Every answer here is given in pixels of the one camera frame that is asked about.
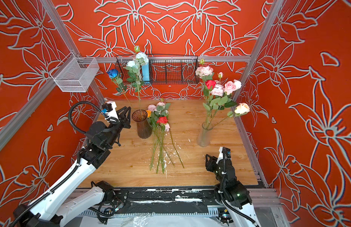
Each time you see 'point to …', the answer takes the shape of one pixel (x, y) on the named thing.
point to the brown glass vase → (144, 127)
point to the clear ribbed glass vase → (204, 135)
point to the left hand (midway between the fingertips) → (127, 106)
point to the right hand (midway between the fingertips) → (207, 155)
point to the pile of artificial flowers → (157, 130)
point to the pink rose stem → (214, 105)
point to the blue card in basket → (145, 73)
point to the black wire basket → (164, 69)
